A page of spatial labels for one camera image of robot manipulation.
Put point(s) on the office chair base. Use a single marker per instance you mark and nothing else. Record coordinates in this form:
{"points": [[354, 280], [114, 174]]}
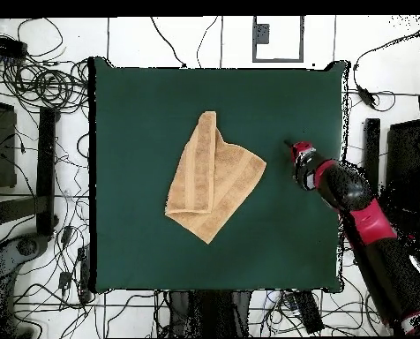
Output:
{"points": [[26, 247]]}

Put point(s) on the grey square floor frame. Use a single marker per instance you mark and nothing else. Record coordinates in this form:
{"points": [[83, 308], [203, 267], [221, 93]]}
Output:
{"points": [[277, 60]]}

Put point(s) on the small black power adapter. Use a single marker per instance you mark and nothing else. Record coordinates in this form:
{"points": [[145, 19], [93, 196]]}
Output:
{"points": [[66, 235], [64, 279]]}

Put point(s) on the black power strip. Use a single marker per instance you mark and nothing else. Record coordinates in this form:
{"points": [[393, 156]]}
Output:
{"points": [[5, 46]]}

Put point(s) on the large black power adapter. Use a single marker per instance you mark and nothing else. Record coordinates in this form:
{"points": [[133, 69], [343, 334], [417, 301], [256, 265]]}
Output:
{"points": [[308, 312]]}

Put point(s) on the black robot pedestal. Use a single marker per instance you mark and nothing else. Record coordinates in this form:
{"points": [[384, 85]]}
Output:
{"points": [[213, 314]]}

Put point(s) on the small grey box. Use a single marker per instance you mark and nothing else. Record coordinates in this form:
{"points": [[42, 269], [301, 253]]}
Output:
{"points": [[262, 35]]}

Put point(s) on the tan terry towel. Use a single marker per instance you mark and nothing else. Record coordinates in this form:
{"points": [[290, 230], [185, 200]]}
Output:
{"points": [[210, 183]]}

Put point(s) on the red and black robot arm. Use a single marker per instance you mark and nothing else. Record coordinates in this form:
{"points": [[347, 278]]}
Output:
{"points": [[354, 197]]}

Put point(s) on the dark green table cloth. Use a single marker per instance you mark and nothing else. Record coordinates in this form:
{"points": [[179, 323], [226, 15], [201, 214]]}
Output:
{"points": [[143, 106]]}

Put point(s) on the black box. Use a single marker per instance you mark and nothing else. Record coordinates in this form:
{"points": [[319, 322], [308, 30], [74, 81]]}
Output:
{"points": [[3, 148], [402, 162]]}

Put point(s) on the black stand base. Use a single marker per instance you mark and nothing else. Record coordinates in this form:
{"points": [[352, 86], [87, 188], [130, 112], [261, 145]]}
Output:
{"points": [[372, 148], [46, 159]]}

